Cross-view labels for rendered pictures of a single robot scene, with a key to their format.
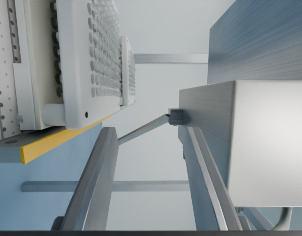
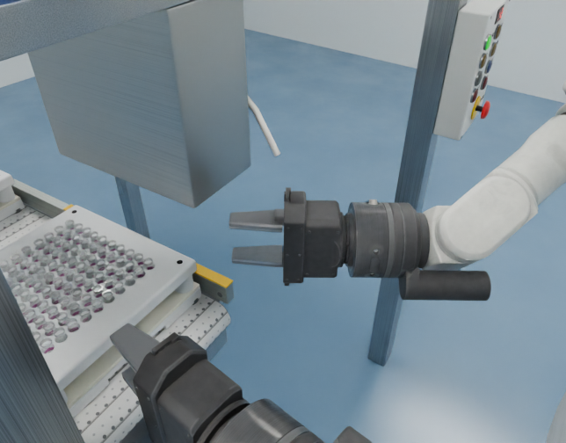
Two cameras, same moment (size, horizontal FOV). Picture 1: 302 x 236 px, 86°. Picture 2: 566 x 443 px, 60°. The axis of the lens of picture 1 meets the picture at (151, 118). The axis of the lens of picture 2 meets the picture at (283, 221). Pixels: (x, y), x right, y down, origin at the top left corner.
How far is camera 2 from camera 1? 0.51 m
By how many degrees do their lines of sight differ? 60
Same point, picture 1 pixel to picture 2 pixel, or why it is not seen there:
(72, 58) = (156, 298)
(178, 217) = not seen: outside the picture
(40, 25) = not seen: hidden behind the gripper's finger
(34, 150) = (221, 280)
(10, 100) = (189, 313)
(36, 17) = not seen: hidden behind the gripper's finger
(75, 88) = (172, 283)
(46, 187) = (135, 210)
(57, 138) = (199, 270)
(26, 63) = (164, 322)
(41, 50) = (148, 322)
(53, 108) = (184, 286)
